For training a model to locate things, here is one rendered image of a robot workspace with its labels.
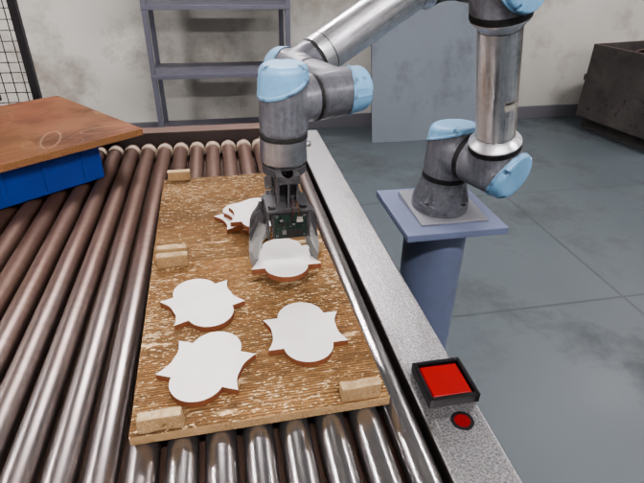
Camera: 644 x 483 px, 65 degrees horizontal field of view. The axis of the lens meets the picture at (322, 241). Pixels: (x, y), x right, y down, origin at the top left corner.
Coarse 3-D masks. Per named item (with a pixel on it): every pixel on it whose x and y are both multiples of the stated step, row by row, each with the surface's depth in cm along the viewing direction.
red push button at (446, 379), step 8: (424, 368) 77; (432, 368) 77; (440, 368) 77; (448, 368) 77; (456, 368) 77; (424, 376) 75; (432, 376) 75; (440, 376) 75; (448, 376) 75; (456, 376) 75; (432, 384) 74; (440, 384) 74; (448, 384) 74; (456, 384) 74; (464, 384) 74; (432, 392) 73; (440, 392) 73; (448, 392) 73; (456, 392) 73; (464, 392) 73
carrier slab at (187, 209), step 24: (168, 192) 127; (192, 192) 128; (216, 192) 128; (240, 192) 128; (264, 192) 128; (168, 216) 116; (192, 216) 116; (168, 240) 107; (192, 240) 107; (216, 240) 107; (240, 240) 107; (264, 240) 108
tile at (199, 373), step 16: (208, 336) 79; (224, 336) 79; (192, 352) 76; (208, 352) 76; (224, 352) 76; (240, 352) 76; (176, 368) 73; (192, 368) 73; (208, 368) 73; (224, 368) 73; (240, 368) 73; (176, 384) 71; (192, 384) 71; (208, 384) 71; (224, 384) 71; (176, 400) 69; (192, 400) 68; (208, 400) 69
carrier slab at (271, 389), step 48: (240, 288) 92; (288, 288) 92; (336, 288) 93; (144, 336) 81; (192, 336) 81; (240, 336) 81; (144, 384) 72; (240, 384) 72; (288, 384) 72; (336, 384) 73; (192, 432) 66
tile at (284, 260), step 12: (276, 240) 99; (288, 240) 99; (264, 252) 95; (276, 252) 95; (288, 252) 95; (300, 252) 95; (264, 264) 90; (276, 264) 91; (288, 264) 91; (300, 264) 91; (312, 264) 91; (276, 276) 88; (288, 276) 87; (300, 276) 88
